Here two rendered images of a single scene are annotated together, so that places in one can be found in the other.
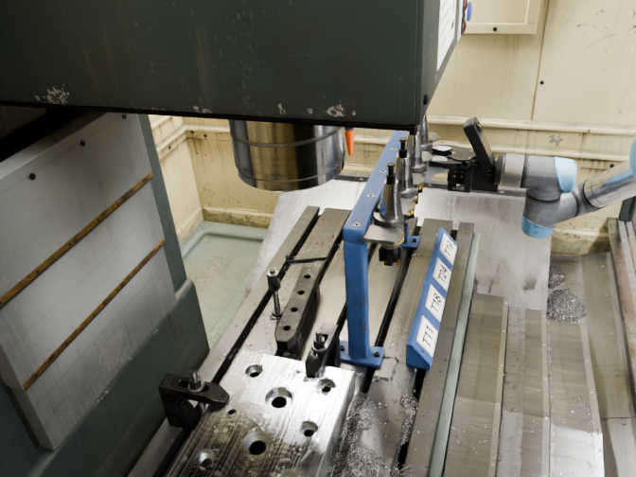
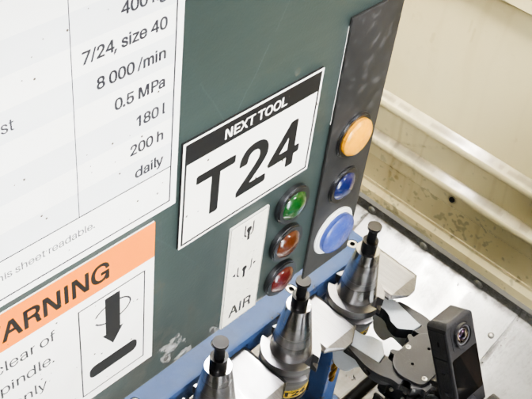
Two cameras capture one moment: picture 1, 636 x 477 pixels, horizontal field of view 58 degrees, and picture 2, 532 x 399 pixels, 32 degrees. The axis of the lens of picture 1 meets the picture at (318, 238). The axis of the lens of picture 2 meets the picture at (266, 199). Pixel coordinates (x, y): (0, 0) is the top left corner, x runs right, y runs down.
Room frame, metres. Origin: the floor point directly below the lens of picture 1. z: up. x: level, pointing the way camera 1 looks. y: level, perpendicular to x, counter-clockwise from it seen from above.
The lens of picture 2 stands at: (0.55, -0.35, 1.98)
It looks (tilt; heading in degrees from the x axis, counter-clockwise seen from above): 43 degrees down; 18
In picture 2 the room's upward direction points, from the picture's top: 8 degrees clockwise
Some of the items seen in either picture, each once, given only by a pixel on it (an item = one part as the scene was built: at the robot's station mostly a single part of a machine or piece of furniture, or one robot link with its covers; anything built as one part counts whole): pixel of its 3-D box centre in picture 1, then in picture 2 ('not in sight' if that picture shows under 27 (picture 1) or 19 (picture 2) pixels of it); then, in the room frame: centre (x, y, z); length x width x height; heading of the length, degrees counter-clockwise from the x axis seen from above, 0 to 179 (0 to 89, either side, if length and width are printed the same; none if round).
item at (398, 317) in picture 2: (431, 157); (381, 320); (1.25, -0.28, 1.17); 0.09 x 0.03 x 0.06; 56
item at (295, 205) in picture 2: not in sight; (293, 204); (0.92, -0.25, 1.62); 0.02 x 0.01 x 0.02; 159
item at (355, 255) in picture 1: (357, 301); not in sight; (0.89, -0.07, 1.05); 0.10 x 0.05 x 0.30; 69
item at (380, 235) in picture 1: (384, 235); not in sight; (0.87, -0.12, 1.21); 0.07 x 0.05 x 0.01; 69
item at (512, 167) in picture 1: (511, 169); not in sight; (1.16, -0.45, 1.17); 0.08 x 0.05 x 0.08; 160
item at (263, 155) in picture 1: (287, 129); not in sight; (0.76, 0.03, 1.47); 0.16 x 0.16 x 0.12
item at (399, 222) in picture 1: (390, 219); not in sight; (0.92, -0.14, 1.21); 0.06 x 0.06 x 0.03
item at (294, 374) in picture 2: (412, 167); (289, 353); (1.13, -0.22, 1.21); 0.06 x 0.06 x 0.03
